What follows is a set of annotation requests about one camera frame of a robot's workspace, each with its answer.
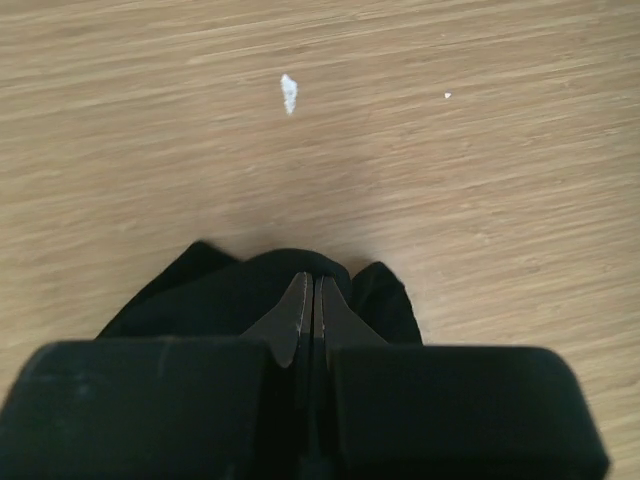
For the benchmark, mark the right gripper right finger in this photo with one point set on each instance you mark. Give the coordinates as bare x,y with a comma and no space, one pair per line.
449,411

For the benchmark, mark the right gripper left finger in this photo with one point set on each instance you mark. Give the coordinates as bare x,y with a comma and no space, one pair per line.
162,408

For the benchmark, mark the black t shirt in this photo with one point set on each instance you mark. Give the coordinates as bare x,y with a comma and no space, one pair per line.
207,292

